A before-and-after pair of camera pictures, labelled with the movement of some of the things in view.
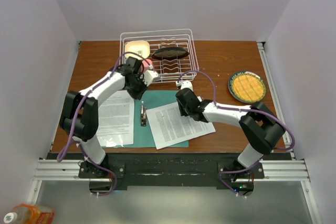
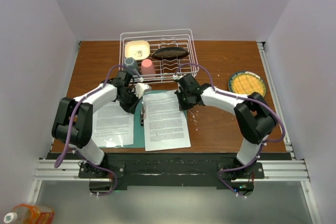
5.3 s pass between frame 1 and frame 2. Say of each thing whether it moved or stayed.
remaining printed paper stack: moved
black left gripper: moved
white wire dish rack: stayed
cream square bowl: stayed
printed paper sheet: stayed
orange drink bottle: stayed
